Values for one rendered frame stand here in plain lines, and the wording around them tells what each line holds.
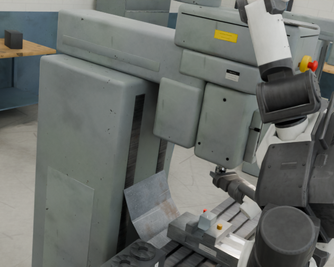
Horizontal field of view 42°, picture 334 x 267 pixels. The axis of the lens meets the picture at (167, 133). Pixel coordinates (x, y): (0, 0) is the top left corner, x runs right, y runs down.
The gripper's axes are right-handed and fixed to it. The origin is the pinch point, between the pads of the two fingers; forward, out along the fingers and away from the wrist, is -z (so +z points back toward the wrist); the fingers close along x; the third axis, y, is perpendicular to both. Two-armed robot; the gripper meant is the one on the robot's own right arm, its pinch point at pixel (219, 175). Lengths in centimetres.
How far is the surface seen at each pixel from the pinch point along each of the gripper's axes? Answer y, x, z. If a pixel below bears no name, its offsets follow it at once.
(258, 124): -26.7, -3.2, 12.0
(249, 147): -17.0, -2.6, 10.5
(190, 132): -18.1, 15.3, -4.9
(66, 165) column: 13, 48, -49
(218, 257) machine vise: 30.1, 4.5, 13.9
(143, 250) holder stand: 14.3, 43.8, 18.5
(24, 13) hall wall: 2, -38, -479
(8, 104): 97, 1, -388
